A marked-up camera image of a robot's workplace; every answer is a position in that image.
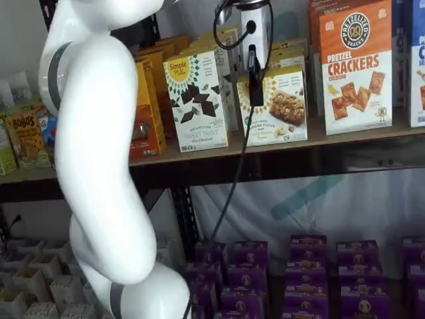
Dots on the black metal shelf frame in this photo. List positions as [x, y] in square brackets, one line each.
[265, 166]

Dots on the white pouch package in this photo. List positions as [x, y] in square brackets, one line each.
[5, 94]
[20, 88]

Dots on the orange Pretzel Crackers box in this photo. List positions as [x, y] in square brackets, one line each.
[355, 66]
[313, 50]

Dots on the white Sweet Thins box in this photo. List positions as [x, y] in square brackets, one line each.
[199, 133]
[232, 99]
[225, 35]

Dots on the yellow Bobo's box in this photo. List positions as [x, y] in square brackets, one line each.
[28, 139]

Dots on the wooden shelf board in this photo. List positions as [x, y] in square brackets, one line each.
[30, 174]
[315, 143]

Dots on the white yellow-label Simple Mills box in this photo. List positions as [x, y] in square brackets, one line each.
[289, 46]
[285, 63]
[289, 83]

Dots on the gray wrist connector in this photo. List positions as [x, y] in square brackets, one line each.
[225, 14]

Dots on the dark blue cracker box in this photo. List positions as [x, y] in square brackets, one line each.
[401, 43]

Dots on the white backdrop sheet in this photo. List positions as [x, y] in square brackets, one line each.
[365, 206]

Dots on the blue and white cracker box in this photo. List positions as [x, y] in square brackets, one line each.
[418, 99]

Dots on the green snack box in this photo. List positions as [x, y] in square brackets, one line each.
[6, 159]

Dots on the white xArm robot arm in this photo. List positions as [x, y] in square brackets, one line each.
[99, 133]

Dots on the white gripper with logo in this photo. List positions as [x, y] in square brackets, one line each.
[262, 36]

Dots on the white open carton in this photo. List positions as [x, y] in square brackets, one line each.
[11, 305]
[44, 267]
[15, 264]
[31, 284]
[30, 247]
[56, 252]
[66, 292]

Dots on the orange snack box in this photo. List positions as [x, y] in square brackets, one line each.
[149, 109]
[174, 43]
[159, 83]

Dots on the purple snack box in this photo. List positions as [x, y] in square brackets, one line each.
[308, 247]
[247, 277]
[417, 277]
[305, 315]
[216, 254]
[360, 277]
[365, 304]
[415, 252]
[242, 300]
[204, 276]
[307, 274]
[421, 304]
[232, 315]
[357, 254]
[307, 299]
[250, 254]
[203, 300]

